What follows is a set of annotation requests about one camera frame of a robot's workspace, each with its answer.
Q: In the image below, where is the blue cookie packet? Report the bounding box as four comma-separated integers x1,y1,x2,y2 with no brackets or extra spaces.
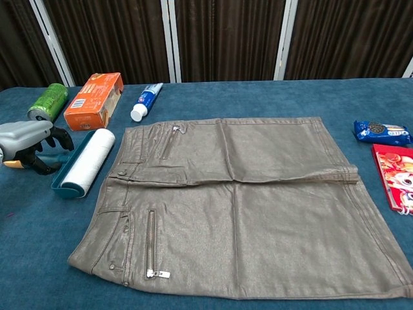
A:
351,119,413,145

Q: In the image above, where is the blue white toothpaste tube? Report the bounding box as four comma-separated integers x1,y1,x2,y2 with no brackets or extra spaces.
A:
130,82,164,123

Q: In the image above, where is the orange cardboard box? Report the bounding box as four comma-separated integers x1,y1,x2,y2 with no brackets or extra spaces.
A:
63,72,125,132

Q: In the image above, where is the white partition frame post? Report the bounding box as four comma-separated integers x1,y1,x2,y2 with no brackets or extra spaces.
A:
401,57,413,79
160,0,182,84
28,0,77,87
273,0,299,81

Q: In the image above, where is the dark brown curtain panel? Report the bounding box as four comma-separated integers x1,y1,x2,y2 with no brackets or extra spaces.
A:
0,0,64,92
174,0,287,83
43,0,171,87
284,0,413,81

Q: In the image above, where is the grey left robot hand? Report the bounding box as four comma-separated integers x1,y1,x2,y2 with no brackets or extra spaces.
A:
0,120,75,176

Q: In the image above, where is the green drink can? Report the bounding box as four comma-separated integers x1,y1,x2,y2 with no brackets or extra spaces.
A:
26,83,70,123

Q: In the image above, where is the teal lint roller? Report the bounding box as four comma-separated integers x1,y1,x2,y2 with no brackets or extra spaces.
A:
35,128,116,200

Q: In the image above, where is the red illustrated notebook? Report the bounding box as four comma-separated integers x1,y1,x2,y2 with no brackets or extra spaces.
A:
370,143,413,216

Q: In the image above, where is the grey metallic skirt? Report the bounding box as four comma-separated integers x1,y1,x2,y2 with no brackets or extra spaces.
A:
67,116,413,300

